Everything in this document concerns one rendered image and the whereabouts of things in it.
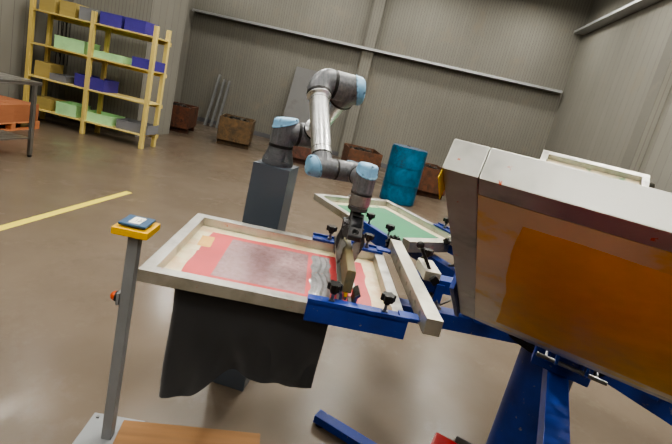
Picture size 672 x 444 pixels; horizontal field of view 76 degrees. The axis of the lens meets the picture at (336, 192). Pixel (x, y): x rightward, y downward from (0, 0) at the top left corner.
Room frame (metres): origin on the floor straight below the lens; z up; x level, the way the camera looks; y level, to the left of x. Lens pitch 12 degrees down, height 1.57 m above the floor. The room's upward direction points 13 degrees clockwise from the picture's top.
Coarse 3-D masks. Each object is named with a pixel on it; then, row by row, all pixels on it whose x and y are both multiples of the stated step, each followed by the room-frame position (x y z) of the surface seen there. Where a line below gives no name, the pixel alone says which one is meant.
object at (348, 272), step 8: (344, 248) 1.43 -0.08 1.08; (344, 256) 1.37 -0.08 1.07; (352, 256) 1.36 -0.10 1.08; (344, 264) 1.32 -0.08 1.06; (352, 264) 1.29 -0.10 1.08; (344, 272) 1.28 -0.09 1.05; (352, 272) 1.24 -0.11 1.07; (344, 280) 1.24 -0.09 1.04; (352, 280) 1.24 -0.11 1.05; (344, 288) 1.24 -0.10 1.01
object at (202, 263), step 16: (192, 256) 1.34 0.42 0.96; (208, 256) 1.36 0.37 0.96; (224, 256) 1.40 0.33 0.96; (192, 272) 1.22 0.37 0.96; (208, 272) 1.25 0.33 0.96; (224, 272) 1.27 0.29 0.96; (240, 272) 1.30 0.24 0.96; (256, 272) 1.33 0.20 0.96; (272, 272) 1.36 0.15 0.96; (288, 272) 1.39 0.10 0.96; (304, 272) 1.42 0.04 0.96; (272, 288) 1.24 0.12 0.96; (288, 288) 1.27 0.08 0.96; (304, 288) 1.30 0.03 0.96; (368, 304) 1.29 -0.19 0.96
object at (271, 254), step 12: (216, 240) 1.52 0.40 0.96; (228, 240) 1.55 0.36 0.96; (240, 240) 1.58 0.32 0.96; (216, 252) 1.41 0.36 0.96; (228, 252) 1.44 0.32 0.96; (240, 252) 1.46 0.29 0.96; (252, 252) 1.49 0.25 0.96; (264, 252) 1.52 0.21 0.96; (276, 252) 1.54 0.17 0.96; (288, 252) 1.57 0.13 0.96; (300, 252) 1.60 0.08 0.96; (276, 264) 1.43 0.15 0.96; (288, 264) 1.46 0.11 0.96; (300, 264) 1.48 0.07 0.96; (360, 264) 1.63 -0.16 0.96; (336, 276) 1.45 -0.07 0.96; (360, 276) 1.51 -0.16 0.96
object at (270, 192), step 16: (256, 176) 1.96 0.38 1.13; (272, 176) 1.96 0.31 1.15; (288, 176) 1.95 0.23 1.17; (256, 192) 1.96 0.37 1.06; (272, 192) 1.95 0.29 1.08; (288, 192) 2.01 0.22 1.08; (256, 208) 1.96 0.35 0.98; (272, 208) 1.95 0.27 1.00; (288, 208) 2.09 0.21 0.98; (256, 224) 1.96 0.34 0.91; (272, 224) 1.95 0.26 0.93; (224, 384) 1.96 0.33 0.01; (240, 384) 1.95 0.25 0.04
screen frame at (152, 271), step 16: (192, 224) 1.53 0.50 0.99; (208, 224) 1.65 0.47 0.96; (224, 224) 1.65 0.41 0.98; (240, 224) 1.66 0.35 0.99; (176, 240) 1.35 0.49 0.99; (288, 240) 1.67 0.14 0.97; (304, 240) 1.68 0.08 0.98; (160, 256) 1.21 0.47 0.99; (368, 256) 1.70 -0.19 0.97; (144, 272) 1.10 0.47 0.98; (160, 272) 1.11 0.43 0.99; (176, 272) 1.13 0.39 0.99; (384, 272) 1.51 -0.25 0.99; (176, 288) 1.11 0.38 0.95; (192, 288) 1.11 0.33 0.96; (208, 288) 1.11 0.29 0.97; (224, 288) 1.12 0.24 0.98; (240, 288) 1.13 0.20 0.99; (256, 288) 1.15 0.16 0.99; (384, 288) 1.38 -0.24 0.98; (256, 304) 1.13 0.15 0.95; (272, 304) 1.13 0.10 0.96; (288, 304) 1.13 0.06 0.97; (304, 304) 1.14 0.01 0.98; (400, 304) 1.27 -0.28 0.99
